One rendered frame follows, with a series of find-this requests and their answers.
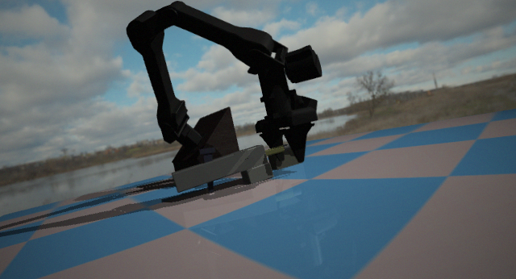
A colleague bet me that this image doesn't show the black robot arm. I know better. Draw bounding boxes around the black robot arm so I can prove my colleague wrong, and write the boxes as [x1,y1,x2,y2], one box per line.
[127,1,322,152]

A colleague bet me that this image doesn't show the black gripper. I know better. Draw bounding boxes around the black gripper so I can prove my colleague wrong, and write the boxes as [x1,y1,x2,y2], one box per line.
[255,86,318,163]

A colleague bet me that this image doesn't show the grey cylinder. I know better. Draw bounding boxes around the grey cylinder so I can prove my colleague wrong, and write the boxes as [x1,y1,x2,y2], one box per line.
[265,144,291,156]

